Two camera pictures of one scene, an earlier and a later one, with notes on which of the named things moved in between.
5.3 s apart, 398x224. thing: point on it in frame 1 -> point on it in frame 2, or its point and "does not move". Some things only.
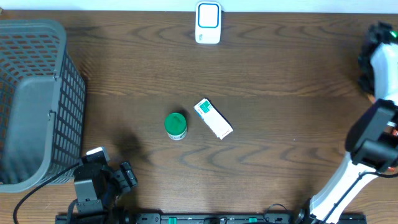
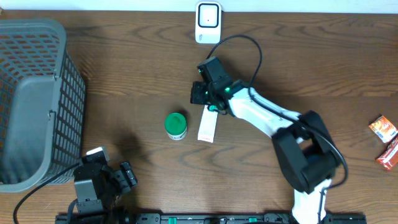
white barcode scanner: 208,17 does not move
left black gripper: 124,177 does not move
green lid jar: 175,126 does not move
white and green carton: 214,119 -> 208,124
